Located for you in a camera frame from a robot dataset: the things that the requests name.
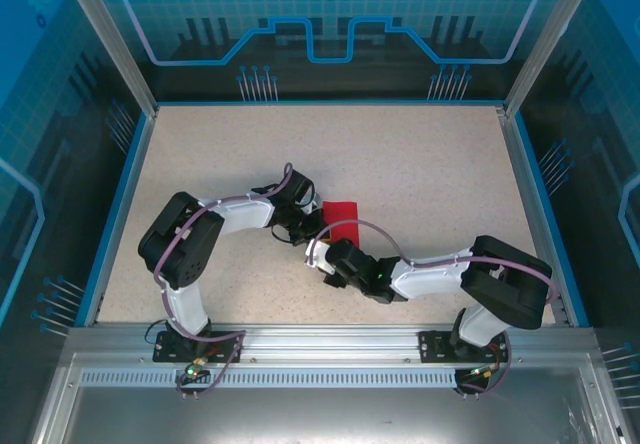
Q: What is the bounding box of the shiny metal tray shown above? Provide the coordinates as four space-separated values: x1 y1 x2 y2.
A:
29 353 629 444

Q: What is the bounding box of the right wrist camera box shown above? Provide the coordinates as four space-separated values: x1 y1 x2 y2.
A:
306 243 335 276

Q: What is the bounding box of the aluminium mounting rail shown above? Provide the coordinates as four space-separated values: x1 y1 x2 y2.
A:
67 324 596 365

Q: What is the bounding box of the slotted grey cable duct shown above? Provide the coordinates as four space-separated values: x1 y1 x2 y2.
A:
79 369 459 388

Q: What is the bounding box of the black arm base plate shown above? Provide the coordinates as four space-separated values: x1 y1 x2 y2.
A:
418 328 510 364
153 330 244 364

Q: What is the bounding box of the blue table edge frame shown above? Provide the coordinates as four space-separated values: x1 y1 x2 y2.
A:
74 97 591 328

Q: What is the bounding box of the cable connector with indicator light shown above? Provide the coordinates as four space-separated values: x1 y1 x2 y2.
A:
467 361 502 381
182 357 209 381

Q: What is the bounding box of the aluminium frame post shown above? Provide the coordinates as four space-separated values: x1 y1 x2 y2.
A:
55 0 160 118
501 0 607 118

